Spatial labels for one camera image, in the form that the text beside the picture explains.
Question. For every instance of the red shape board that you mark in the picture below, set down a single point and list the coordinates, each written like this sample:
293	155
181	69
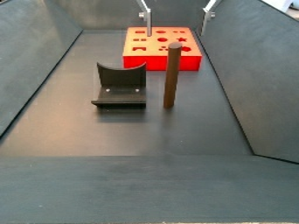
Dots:
149	50

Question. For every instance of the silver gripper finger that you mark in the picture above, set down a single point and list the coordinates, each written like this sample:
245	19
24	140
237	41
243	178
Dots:
145	15
207	14

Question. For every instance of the brown oval peg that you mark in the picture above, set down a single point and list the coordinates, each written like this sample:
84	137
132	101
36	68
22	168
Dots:
171	73

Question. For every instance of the black curved holder bracket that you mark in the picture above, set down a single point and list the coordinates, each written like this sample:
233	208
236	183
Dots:
121	86

